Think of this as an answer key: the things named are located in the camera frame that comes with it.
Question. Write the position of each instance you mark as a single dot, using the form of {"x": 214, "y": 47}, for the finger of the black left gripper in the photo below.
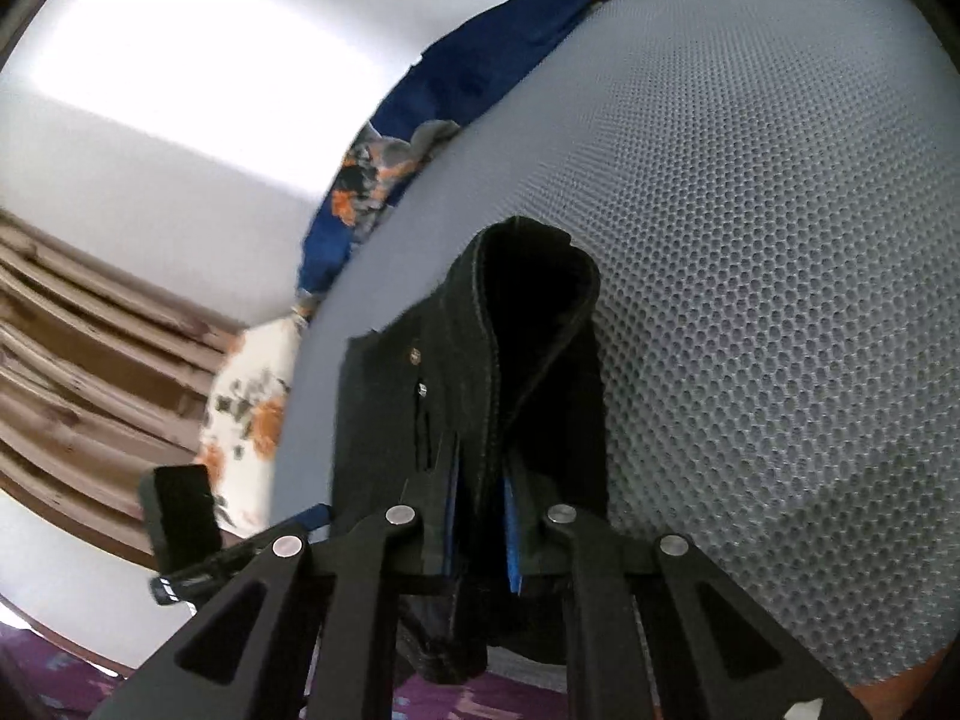
{"x": 179, "y": 516}

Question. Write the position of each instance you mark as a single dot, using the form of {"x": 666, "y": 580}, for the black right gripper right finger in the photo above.
{"x": 524, "y": 527}

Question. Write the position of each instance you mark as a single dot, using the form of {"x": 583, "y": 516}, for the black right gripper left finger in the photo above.
{"x": 438, "y": 507}

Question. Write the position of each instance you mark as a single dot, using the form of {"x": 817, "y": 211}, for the black denim pants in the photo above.
{"x": 503, "y": 353}

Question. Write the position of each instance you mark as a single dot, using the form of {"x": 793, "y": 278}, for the white floral pillow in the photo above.
{"x": 241, "y": 426}

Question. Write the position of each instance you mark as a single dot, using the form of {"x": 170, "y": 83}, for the brown wooden headboard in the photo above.
{"x": 103, "y": 377}

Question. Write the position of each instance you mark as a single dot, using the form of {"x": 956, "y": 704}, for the purple patterned rug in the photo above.
{"x": 71, "y": 688}

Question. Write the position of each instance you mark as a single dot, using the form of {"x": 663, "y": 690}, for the navy floral blanket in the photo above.
{"x": 455, "y": 81}

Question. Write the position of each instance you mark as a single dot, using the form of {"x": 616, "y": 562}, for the grey mesh mattress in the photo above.
{"x": 770, "y": 191}

